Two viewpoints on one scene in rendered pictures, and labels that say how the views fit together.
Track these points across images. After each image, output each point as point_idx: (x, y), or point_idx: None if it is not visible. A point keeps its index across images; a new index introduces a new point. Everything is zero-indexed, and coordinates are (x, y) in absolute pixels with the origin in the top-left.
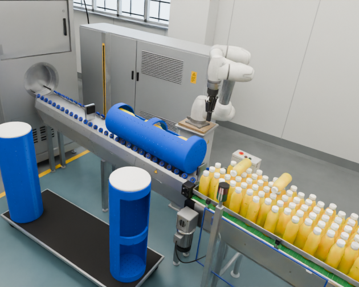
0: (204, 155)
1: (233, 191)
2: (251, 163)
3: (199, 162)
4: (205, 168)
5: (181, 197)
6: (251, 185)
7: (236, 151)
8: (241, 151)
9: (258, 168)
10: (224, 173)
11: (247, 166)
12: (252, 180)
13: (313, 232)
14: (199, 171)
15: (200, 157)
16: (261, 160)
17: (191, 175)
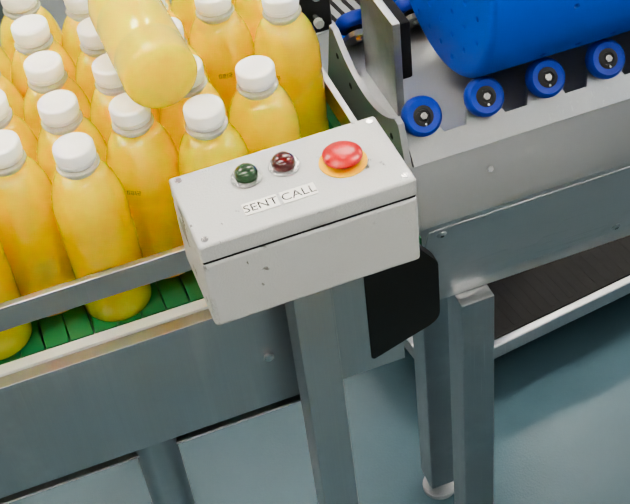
0: (483, 41)
1: (46, 10)
2: (121, 66)
3: (456, 35)
4: (393, 63)
5: None
6: (26, 91)
7: (394, 153)
8: (353, 155)
9: (209, 303)
10: (195, 11)
11: (104, 34)
12: (23, 66)
13: None
14: (361, 10)
15: (457, 4)
16: (197, 250)
17: (437, 65)
